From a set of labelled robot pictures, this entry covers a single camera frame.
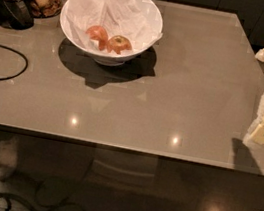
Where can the white ceramic bowl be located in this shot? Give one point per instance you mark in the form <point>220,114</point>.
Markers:
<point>148,15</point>

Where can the white crumpled paper liner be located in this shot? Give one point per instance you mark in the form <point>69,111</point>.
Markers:
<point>121,14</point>

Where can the red apple piece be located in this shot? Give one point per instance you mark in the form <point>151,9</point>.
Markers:
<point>99,34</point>
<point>118,44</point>

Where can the white shoe under table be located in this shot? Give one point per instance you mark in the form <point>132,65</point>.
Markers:
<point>8,157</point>

